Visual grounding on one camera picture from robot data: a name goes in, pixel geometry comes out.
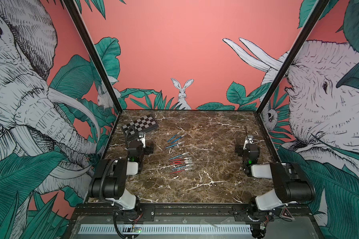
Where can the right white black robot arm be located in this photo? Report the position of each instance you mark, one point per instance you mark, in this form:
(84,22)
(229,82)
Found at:
(290,183)

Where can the left black frame post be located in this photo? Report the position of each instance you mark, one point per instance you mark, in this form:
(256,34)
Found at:
(86,38)

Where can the black front rail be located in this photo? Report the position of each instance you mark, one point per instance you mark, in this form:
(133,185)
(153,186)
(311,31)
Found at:
(152,212)

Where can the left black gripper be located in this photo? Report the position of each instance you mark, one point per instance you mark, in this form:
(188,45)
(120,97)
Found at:
(148,149)

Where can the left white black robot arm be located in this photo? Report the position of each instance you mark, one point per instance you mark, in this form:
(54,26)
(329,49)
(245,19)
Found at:
(108,184)

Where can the black white checkerboard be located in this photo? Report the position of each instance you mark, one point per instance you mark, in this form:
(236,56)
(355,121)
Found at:
(145,124)

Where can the blue knife bottom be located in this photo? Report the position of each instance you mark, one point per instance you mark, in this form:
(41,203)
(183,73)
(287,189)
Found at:
(182,168)

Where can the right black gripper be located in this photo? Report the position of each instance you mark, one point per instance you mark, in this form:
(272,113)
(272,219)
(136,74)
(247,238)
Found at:
(241,152)

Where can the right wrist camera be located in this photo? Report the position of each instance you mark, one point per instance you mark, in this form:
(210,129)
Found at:
(248,140)

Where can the right black frame post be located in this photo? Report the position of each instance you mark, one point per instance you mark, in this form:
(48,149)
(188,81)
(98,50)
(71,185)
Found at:
(311,21)

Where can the red warning triangle sticker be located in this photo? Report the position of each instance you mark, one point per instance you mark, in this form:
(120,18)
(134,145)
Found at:
(286,214)

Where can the white perforated cable duct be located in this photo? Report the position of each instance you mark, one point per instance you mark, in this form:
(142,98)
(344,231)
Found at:
(155,229)

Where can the blue knife far top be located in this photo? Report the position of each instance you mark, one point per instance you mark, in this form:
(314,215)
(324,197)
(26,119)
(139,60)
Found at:
(172,138)

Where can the black frame post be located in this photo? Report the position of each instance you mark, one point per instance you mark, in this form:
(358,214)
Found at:
(86,38)
(311,21)

